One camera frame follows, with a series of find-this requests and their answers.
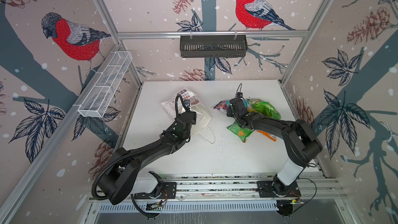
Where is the black corrugated cable conduit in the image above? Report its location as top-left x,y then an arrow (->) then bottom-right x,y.
91,144 -> 162,201

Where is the purple Fox's berries candy bag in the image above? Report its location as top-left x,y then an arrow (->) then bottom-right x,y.
214,100 -> 229,112

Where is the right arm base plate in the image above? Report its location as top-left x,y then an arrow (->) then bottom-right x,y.
256,180 -> 301,198

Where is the white printed paper bag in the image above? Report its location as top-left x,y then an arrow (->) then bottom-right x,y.
160,88 -> 216,144

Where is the green snack bag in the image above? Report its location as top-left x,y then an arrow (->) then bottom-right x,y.
227,122 -> 253,143
248,99 -> 281,120

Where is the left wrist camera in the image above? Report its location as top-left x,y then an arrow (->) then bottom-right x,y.
183,99 -> 191,108

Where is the black hanging basket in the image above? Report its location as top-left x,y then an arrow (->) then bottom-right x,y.
180,35 -> 248,58

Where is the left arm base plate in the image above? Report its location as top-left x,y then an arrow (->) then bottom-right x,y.
133,182 -> 177,200

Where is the teal candy bag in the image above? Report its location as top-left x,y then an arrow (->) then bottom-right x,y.
226,98 -> 248,107

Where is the aluminium mounting rail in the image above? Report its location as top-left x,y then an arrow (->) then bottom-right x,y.
90,174 -> 346,201

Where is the orange snack bag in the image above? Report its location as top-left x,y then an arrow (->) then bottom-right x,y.
257,130 -> 277,142

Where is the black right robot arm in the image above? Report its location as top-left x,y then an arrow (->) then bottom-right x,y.
227,93 -> 322,197

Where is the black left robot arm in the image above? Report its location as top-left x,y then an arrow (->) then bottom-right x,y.
91,112 -> 197,205

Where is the white wire mesh basket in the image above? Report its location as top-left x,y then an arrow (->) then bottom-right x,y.
78,51 -> 132,118

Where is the aluminium frame crossbar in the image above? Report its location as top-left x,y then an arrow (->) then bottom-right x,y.
117,30 -> 309,40

